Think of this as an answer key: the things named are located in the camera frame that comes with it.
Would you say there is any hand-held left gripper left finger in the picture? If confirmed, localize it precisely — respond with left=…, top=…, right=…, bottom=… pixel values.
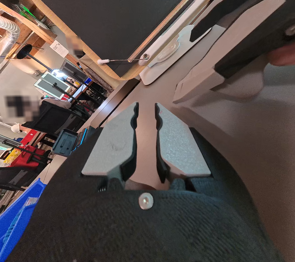
left=82, top=102, right=140, bottom=178

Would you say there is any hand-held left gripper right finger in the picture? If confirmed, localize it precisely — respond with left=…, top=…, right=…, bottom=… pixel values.
left=155, top=102, right=212, bottom=183

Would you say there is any blue plastic bin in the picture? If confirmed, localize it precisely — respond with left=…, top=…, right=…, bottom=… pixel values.
left=0, top=178, right=47, bottom=262

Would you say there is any person's right hand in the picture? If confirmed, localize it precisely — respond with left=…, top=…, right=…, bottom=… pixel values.
left=267, top=43, right=295, bottom=67

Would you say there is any black device case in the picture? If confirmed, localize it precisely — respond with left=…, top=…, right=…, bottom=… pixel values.
left=51, top=129, right=88, bottom=156

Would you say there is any black office chair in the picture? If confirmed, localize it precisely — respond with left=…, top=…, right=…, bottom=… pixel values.
left=37, top=101, right=86, bottom=136

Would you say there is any beige hanging cloth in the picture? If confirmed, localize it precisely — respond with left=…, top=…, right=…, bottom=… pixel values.
left=79, top=55, right=114, bottom=91

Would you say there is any red storage crate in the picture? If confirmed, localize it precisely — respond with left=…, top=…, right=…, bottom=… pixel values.
left=16, top=130, right=47, bottom=168

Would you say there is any black light stand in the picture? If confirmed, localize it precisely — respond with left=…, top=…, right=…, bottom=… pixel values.
left=18, top=45, right=80, bottom=102

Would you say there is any black computer monitor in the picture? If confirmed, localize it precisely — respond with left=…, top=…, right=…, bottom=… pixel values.
left=9, top=0, right=240, bottom=82

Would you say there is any white paper sign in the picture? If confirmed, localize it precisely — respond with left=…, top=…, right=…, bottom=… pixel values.
left=50, top=40, right=69, bottom=58

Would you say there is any silver ventilation duct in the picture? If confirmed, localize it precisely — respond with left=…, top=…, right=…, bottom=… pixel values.
left=0, top=16, right=21, bottom=62

